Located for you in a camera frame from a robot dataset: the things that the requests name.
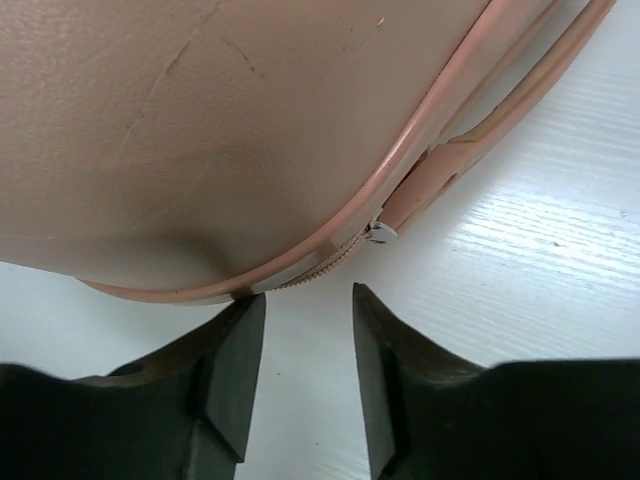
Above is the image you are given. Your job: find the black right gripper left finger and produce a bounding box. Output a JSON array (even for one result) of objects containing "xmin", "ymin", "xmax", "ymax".
[{"xmin": 1, "ymin": 295, "xmax": 266, "ymax": 479}]

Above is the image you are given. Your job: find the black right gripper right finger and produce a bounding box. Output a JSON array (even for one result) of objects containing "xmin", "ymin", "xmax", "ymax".
[{"xmin": 352, "ymin": 284, "xmax": 639, "ymax": 479}]

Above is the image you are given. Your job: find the pink hard-shell suitcase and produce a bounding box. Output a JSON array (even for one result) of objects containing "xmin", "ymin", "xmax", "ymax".
[{"xmin": 1, "ymin": 1, "xmax": 612, "ymax": 304}]

